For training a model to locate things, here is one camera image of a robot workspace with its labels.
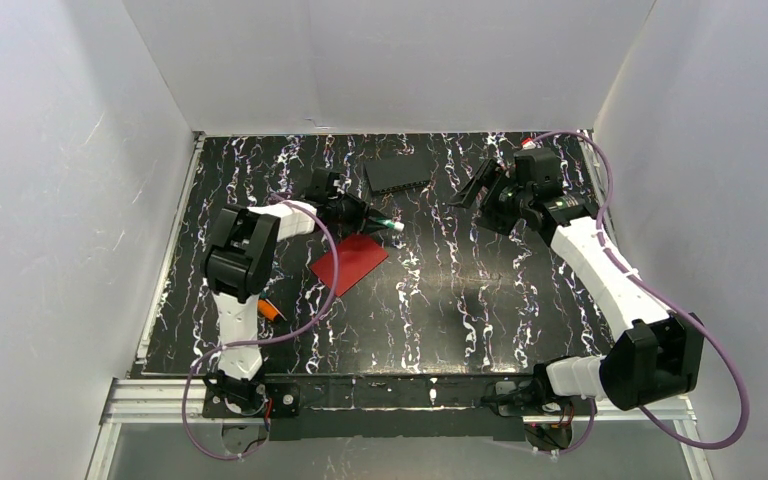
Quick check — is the red paper envelope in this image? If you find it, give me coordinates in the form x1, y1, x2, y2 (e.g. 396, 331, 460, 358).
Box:
310, 234, 388, 297

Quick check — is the white green glue stick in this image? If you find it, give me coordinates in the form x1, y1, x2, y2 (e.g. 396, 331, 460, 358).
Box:
376, 218, 405, 232

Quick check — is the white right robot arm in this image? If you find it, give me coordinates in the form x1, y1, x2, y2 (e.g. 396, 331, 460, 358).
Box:
449, 148, 704, 411

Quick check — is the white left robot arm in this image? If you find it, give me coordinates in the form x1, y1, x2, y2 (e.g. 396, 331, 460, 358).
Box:
202, 168, 404, 409

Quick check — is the black flat box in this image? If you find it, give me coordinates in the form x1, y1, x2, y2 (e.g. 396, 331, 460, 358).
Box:
364, 155, 432, 196

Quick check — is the orange green screwdriver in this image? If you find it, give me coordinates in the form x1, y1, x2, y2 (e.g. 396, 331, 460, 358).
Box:
257, 298, 285, 322

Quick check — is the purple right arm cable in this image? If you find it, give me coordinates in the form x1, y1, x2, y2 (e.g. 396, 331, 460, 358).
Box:
523, 129, 751, 458

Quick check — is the aluminium front rail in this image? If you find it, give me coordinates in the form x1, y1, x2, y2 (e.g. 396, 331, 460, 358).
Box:
100, 374, 698, 427

